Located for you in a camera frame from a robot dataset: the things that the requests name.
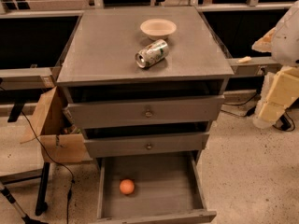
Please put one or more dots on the tripod leg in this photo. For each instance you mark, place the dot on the tripod leg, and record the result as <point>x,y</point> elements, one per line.
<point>26,219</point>

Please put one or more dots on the grey middle drawer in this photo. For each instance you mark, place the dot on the grey middle drawer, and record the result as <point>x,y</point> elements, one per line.
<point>145,144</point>

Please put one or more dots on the grey drawer cabinet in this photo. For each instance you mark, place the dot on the grey drawer cabinet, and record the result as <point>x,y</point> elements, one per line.
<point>100,65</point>

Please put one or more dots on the orange fruit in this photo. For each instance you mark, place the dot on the orange fruit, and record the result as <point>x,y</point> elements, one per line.
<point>127,186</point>

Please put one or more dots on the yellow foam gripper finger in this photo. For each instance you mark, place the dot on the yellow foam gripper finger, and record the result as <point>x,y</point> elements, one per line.
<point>279,91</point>
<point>264,44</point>

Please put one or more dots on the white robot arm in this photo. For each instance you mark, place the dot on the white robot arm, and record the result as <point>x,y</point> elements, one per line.
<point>285,40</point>

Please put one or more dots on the grey open bottom drawer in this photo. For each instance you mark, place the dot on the grey open bottom drawer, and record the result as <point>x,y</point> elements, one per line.
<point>167,190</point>

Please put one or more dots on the black table leg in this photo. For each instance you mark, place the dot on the black table leg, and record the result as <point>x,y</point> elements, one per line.
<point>41,205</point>

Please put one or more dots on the grey top drawer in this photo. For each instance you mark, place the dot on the grey top drawer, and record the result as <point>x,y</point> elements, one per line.
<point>145,111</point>

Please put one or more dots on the brown cardboard box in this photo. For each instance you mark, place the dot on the brown cardboard box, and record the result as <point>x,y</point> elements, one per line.
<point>48,123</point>

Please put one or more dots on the small tan foam piece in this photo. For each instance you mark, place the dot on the small tan foam piece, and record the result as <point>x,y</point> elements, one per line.
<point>244,59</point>

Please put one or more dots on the crushed soda can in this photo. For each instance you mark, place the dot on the crushed soda can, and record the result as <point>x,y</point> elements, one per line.
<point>152,54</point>

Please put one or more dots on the white paper bowl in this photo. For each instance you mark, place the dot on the white paper bowl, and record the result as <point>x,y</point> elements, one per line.
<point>156,29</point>

